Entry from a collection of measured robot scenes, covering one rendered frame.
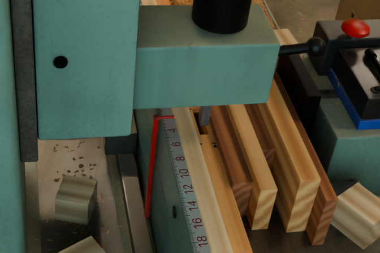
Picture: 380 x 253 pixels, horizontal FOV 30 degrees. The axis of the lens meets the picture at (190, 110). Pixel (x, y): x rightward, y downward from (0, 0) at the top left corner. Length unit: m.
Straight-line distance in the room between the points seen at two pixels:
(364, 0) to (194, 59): 0.87
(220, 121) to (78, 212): 0.19
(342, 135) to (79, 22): 0.31
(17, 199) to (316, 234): 0.27
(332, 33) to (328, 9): 2.10
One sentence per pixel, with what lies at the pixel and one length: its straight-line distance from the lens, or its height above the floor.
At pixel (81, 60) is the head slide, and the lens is 0.56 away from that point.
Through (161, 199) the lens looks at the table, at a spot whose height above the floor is 0.88.
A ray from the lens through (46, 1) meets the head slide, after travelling 0.53.
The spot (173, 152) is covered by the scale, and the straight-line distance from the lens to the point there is 0.67.
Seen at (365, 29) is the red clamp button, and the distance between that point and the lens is 0.77.
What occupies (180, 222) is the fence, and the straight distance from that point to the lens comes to 0.63.
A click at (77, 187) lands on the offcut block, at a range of 0.80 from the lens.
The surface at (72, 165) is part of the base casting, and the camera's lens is 0.87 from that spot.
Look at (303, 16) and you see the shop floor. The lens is 2.80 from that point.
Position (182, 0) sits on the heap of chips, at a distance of 0.96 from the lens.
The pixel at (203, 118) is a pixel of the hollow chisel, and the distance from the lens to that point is 0.71.
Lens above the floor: 1.41
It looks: 39 degrees down
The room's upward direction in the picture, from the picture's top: 8 degrees clockwise
